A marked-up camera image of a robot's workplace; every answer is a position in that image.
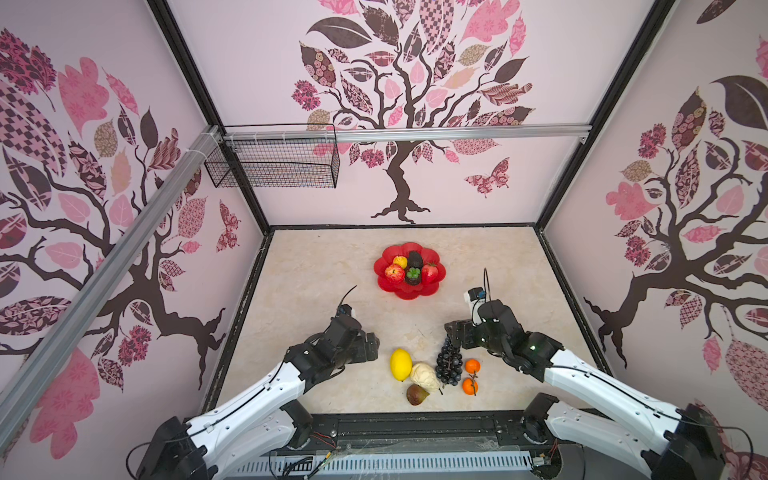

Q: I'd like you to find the yellow lemon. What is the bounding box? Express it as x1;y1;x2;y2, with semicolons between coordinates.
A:
390;348;413;382

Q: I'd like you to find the red strawberry with green leaves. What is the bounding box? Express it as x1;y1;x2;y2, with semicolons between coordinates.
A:
421;263;439;284

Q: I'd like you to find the brown green fig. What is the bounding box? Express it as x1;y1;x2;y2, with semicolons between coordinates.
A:
406;384;430;406

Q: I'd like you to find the red flower-shaped fruit bowl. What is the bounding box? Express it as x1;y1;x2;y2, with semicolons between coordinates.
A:
373;242;446;300

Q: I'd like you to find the dark green avocado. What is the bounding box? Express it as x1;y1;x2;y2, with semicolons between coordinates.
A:
407;251;424;270

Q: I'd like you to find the red pomegranate fruit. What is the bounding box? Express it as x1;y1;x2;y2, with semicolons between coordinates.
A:
384;264;405;284

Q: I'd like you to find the small yellow quince fruit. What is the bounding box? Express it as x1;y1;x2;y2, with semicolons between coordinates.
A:
392;255;408;269

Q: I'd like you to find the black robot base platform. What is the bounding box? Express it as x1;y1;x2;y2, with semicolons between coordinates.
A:
161;406;682;480

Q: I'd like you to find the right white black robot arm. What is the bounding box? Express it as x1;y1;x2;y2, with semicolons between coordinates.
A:
444;293;727;479

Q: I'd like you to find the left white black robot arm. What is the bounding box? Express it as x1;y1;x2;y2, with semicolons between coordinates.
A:
126;304;380;479

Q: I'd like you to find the upper orange tangerine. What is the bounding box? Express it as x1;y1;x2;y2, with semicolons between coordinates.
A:
464;359;481;375

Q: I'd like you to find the orange tangerine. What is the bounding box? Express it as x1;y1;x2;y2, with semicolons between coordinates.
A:
464;359;481;375
462;378;479;396

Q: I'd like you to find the black grape bunch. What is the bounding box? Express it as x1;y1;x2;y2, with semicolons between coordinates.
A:
435;338;464;386

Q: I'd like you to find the lower orange tangerine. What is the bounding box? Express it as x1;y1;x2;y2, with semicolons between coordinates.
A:
462;378;479;396

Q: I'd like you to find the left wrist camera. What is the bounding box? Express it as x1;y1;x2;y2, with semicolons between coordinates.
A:
336;304;355;318

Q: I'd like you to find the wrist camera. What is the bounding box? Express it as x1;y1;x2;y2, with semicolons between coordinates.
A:
336;304;355;318
464;287;487;312

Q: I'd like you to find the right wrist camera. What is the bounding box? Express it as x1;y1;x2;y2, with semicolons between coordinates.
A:
464;287;487;312

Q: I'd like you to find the white slotted cable duct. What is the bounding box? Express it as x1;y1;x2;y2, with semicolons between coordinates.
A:
229;451;534;479

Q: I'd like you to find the black wire mesh basket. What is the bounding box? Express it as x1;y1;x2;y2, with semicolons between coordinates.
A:
204;122;341;189

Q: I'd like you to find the rear aluminium frame rail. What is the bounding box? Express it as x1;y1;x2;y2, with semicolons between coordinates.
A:
223;124;592;143

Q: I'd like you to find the aluminium frame rail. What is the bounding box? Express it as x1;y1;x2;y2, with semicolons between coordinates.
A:
223;124;592;143
1;125;221;448

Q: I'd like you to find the left aluminium frame rail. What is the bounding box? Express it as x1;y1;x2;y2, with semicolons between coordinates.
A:
1;125;221;448

